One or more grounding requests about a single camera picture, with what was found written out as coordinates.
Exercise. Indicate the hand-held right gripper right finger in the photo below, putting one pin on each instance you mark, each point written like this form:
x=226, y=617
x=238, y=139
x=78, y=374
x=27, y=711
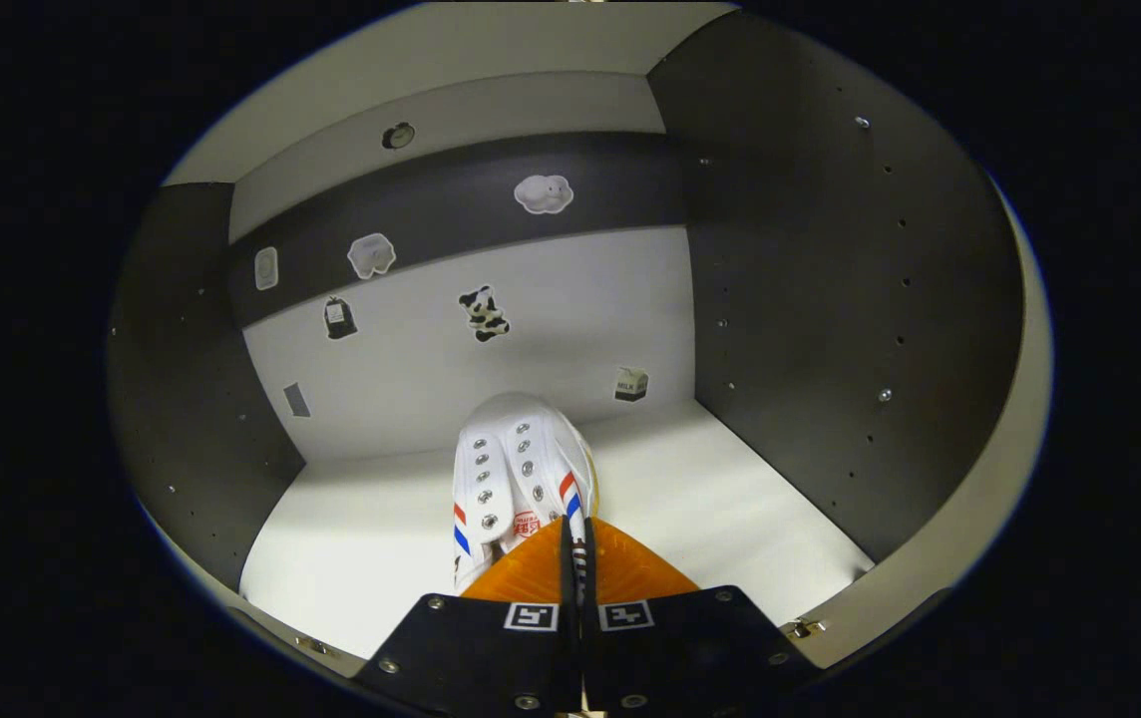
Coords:
x=680, y=648

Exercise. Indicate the white striped shoe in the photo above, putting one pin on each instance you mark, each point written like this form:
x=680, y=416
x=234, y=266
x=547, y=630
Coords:
x=521, y=449

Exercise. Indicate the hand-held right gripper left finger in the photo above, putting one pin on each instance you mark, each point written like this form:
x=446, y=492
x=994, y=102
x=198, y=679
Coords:
x=491, y=653

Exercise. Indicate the white shoe cabinet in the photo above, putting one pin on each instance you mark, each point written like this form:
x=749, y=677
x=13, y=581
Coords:
x=411, y=369

